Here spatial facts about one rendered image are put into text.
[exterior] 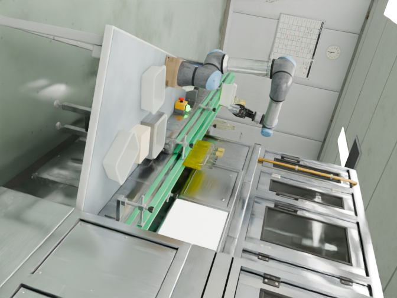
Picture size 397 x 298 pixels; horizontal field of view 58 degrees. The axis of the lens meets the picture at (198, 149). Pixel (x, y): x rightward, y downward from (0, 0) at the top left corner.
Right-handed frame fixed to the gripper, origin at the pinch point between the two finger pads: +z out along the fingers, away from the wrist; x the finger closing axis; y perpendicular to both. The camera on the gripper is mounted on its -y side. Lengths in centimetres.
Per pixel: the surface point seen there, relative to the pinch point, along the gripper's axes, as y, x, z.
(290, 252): 67, 56, -65
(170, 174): 62, 42, 11
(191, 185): 40, 51, 0
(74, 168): 49, 66, 74
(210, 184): 33, 47, -10
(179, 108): 11.5, 11.8, 30.0
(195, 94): -14.1, 1.3, 27.6
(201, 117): 6.0, 13.5, 14.7
